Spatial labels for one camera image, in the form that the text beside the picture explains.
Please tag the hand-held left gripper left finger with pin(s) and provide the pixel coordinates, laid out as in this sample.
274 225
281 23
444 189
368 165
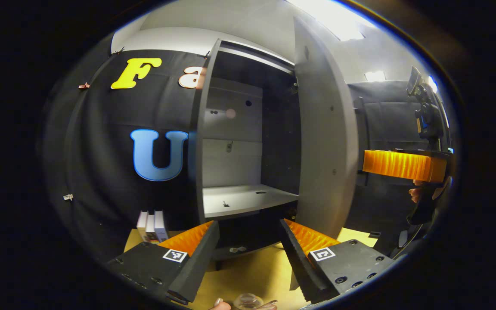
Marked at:
198 267

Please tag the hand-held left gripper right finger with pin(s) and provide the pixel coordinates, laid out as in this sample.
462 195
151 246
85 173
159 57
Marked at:
295 267

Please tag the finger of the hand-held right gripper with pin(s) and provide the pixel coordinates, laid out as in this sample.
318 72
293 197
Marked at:
398 165

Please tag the grey cabinet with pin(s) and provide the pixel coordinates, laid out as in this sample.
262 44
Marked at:
230 163

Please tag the white and yellow book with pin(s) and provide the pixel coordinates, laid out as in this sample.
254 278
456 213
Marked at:
150 230

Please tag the small ceiling light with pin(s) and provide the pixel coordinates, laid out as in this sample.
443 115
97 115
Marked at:
375 76

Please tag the small black block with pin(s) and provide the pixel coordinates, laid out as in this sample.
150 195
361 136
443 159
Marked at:
375 234

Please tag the long ceiling light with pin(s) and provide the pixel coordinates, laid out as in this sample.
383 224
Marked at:
334 17

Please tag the white clip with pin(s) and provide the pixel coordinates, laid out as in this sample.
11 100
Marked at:
68 197

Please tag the black backdrop cloth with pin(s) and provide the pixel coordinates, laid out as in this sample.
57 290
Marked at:
101 150

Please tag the pink clip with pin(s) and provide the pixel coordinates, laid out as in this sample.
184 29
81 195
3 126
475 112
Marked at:
84 86

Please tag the black binder clip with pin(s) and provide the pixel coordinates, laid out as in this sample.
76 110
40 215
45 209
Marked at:
119 51

